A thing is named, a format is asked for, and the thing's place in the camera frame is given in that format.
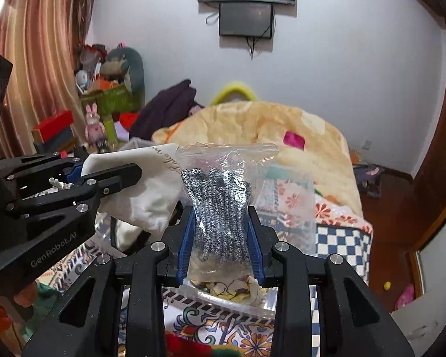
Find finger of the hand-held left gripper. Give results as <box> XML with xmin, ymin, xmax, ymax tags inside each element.
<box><xmin>5</xmin><ymin>163</ymin><xmax>142</xmax><ymax>247</ymax></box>
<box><xmin>0</xmin><ymin>152</ymin><xmax>90</xmax><ymax>198</ymax></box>

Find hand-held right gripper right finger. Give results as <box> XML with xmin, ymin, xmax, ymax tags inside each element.
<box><xmin>245</xmin><ymin>206</ymin><xmax>415</xmax><ymax>357</ymax></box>

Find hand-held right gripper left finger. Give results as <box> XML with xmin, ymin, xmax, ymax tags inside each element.
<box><xmin>20</xmin><ymin>204</ymin><xmax>196</xmax><ymax>357</ymax></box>

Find white cloth bag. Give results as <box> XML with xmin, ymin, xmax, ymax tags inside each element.
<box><xmin>81</xmin><ymin>143</ymin><xmax>186</xmax><ymax>253</ymax></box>

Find bagged grey knit gloves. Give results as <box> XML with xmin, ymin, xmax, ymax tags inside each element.
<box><xmin>175</xmin><ymin>142</ymin><xmax>279</xmax><ymax>287</ymax></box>

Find person's left hand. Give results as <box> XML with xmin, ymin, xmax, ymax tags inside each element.
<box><xmin>13</xmin><ymin>282</ymin><xmax>38</xmax><ymax>307</ymax></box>

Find grey box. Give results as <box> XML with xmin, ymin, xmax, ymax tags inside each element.
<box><xmin>33</xmin><ymin>126</ymin><xmax>77</xmax><ymax>154</ymax></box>

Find pink bunny toy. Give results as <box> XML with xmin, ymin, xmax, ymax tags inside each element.
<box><xmin>84</xmin><ymin>104</ymin><xmax>107</xmax><ymax>144</ymax></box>

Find bagged patterned cloth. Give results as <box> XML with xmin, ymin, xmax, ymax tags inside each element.
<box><xmin>163</xmin><ymin>274</ymin><xmax>280</xmax><ymax>320</ymax></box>

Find red box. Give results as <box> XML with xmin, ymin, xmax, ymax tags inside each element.
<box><xmin>32</xmin><ymin>109</ymin><xmax>75</xmax><ymax>142</ymax></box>

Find clear plastic zip bag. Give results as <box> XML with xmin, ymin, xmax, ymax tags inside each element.
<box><xmin>258</xmin><ymin>167</ymin><xmax>316</xmax><ymax>258</ymax></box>

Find red cloth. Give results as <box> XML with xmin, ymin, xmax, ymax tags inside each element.
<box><xmin>118</xmin><ymin>112</ymin><xmax>141</xmax><ymax>130</ymax></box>

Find green storage box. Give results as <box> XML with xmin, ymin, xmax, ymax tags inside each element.
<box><xmin>79</xmin><ymin>83</ymin><xmax>135</xmax><ymax>118</ymax></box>

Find patterned bed sheet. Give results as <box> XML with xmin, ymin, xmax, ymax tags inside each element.
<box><xmin>33</xmin><ymin>193</ymin><xmax>374</xmax><ymax>357</ymax></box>

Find dark purple garment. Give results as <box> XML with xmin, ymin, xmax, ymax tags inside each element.
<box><xmin>128</xmin><ymin>79</ymin><xmax>206</xmax><ymax>141</ymax></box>

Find grey green plush toy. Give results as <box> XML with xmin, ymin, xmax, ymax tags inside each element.
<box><xmin>100</xmin><ymin>46</ymin><xmax>146</xmax><ymax>102</ymax></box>

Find orange fleece blanket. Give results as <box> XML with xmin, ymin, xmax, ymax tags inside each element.
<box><xmin>152</xmin><ymin>100</ymin><xmax>363</xmax><ymax>217</ymax></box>

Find striped pink curtain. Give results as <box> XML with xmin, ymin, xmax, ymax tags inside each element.
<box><xmin>0</xmin><ymin>0</ymin><xmax>98</xmax><ymax>161</ymax></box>

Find dark floral bag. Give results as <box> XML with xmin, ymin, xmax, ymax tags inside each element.
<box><xmin>352</xmin><ymin>163</ymin><xmax>386</xmax><ymax>198</ymax></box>

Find yellow cushion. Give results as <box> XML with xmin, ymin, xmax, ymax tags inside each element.
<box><xmin>207</xmin><ymin>80</ymin><xmax>258</xmax><ymax>107</ymax></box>

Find pink slipper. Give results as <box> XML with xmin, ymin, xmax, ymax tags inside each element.
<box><xmin>395</xmin><ymin>284</ymin><xmax>416</xmax><ymax>311</ymax></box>

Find white cabinet door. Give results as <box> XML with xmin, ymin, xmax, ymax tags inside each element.
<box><xmin>390</xmin><ymin>208</ymin><xmax>446</xmax><ymax>346</ymax></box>

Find black hanging cable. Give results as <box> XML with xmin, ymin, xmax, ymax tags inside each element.
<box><xmin>245</xmin><ymin>36</ymin><xmax>261</xmax><ymax>61</ymax></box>

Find small black wall screen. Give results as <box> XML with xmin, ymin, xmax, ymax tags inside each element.
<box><xmin>218</xmin><ymin>2</ymin><xmax>275</xmax><ymax>40</ymax></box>

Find wooden door frame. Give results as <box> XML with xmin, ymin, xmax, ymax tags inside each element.
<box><xmin>396</xmin><ymin>0</ymin><xmax>446</xmax><ymax>255</ymax></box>

